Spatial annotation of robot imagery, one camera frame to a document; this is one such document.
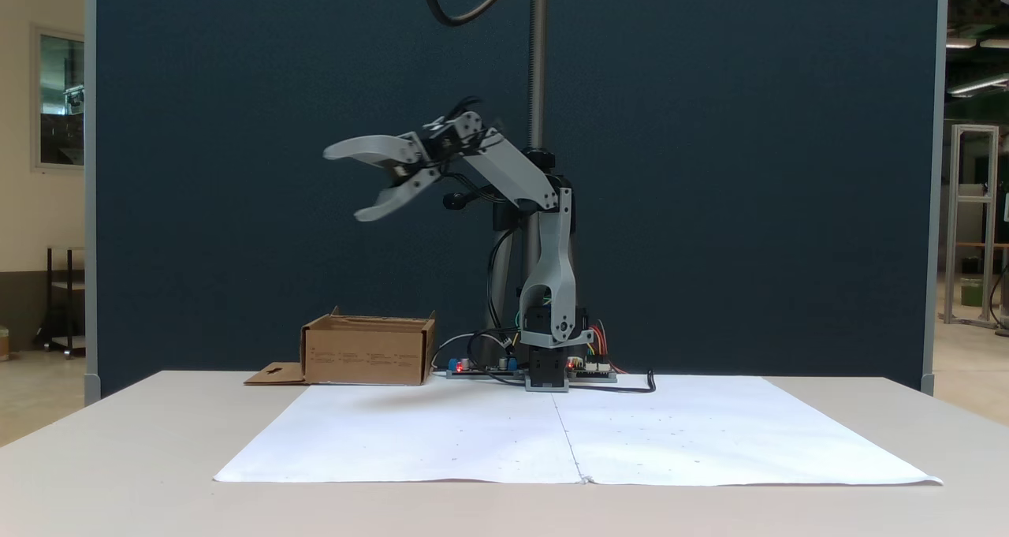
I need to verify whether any dark blue partition panel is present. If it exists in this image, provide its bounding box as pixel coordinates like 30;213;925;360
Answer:
84;0;948;406

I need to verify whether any aluminium profile frame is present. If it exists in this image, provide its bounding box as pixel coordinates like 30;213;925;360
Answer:
944;124;1002;330

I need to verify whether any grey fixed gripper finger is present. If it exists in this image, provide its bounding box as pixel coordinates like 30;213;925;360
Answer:
322;132;421;168

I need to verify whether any circuit board with coloured wires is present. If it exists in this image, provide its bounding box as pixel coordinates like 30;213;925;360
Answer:
568;322;620;385

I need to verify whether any brown cardboard box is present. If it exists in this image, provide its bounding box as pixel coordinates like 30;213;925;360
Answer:
244;306;437;387

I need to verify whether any black tripod camera stand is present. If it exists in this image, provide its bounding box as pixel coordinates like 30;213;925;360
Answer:
442;0;580;350

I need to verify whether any white usb cable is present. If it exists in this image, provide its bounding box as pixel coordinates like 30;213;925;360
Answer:
430;330;505;374

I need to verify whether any black shelf cart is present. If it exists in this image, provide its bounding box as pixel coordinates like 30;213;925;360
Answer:
35;245;86;360

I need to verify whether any white paper sheet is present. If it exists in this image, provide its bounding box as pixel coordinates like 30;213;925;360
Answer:
213;375;944;487

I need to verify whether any black motor cable bundle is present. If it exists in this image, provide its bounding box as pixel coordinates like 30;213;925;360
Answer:
467;228;527;364

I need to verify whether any blue microcontroller board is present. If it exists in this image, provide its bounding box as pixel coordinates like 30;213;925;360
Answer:
445;353;523;380

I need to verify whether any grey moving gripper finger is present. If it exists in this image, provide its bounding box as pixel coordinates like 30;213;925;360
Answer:
353;166;443;224

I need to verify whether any framed wall window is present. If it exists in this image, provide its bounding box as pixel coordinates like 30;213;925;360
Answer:
31;24;86;173

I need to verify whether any black power cable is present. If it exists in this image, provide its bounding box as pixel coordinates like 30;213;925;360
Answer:
568;369;657;395

